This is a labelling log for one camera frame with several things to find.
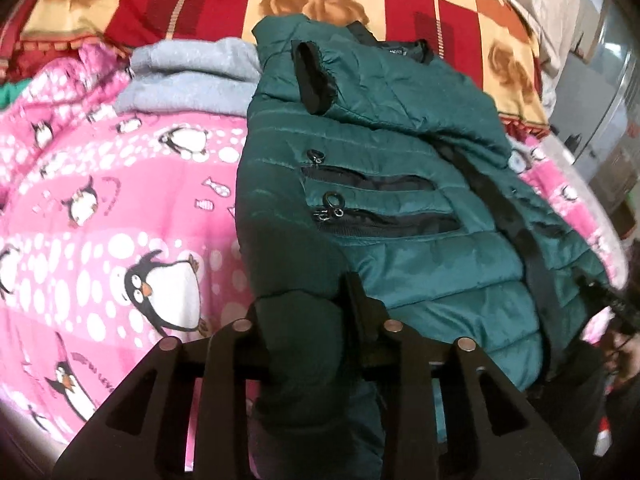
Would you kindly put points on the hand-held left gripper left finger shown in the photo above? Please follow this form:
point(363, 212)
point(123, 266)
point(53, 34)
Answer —
point(220, 360)

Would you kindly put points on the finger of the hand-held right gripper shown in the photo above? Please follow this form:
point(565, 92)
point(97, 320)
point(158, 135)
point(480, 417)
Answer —
point(612, 305)

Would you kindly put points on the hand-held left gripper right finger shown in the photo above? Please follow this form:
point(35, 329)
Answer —
point(405, 360)

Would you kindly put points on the green puffer jacket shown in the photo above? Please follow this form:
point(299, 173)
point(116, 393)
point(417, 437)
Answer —
point(410, 255)

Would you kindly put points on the pink penguin blanket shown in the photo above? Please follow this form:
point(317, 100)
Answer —
point(100, 210)

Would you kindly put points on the grey cabinet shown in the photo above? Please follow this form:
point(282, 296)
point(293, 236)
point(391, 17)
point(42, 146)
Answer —
point(600, 100)

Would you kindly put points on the grey folded sweater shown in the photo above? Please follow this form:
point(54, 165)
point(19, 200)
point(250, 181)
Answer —
point(190, 80)

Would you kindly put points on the green cloth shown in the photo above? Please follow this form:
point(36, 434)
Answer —
point(9, 95)

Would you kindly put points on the red orange rose checkered quilt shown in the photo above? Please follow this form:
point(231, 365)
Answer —
point(210, 5)

